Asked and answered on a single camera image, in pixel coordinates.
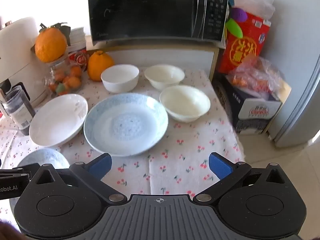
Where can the glass jar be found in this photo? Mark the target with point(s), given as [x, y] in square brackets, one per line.
[62, 80]

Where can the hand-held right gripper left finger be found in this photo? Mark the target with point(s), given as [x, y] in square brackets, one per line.
[100, 166]

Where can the cream bowl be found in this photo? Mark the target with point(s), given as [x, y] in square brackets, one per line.
[162, 76]
[185, 105]

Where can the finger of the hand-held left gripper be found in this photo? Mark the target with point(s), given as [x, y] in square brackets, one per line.
[20, 171]

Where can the white refrigerator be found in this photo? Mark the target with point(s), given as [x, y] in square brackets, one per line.
[300, 110]

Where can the white kitchen appliance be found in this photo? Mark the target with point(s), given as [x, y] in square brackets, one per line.
[20, 55]

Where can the dark blue cardboard box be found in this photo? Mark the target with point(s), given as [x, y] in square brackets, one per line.
[252, 115]

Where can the blue patterned plate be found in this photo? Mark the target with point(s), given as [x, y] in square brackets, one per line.
[125, 125]

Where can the white plate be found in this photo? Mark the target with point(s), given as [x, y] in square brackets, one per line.
[55, 122]

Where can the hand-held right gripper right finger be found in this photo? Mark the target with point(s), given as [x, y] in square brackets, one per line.
[220, 166]

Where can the white wood-edged cabinet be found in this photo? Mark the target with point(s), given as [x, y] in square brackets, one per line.
[162, 57]

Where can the white bowl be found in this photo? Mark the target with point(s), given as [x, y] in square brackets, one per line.
[120, 80]

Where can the red gift bag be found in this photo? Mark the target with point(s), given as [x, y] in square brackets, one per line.
[240, 50]

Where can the cherry print tablecloth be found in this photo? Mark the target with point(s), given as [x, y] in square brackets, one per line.
[187, 150]

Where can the small blue patterned bowl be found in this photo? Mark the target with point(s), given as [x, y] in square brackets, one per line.
[45, 157]

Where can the pile of small oranges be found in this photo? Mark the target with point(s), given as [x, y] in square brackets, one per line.
[72, 81]

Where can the black microwave oven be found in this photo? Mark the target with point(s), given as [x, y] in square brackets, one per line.
[150, 10]

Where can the large orange with leaves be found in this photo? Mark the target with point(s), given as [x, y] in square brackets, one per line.
[50, 45]

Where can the red label can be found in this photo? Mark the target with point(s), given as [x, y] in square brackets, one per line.
[80, 58]

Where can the plastic bag of oranges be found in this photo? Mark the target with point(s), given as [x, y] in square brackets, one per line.
[255, 80]

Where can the clear measuring cup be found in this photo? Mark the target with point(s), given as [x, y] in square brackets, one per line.
[20, 110]

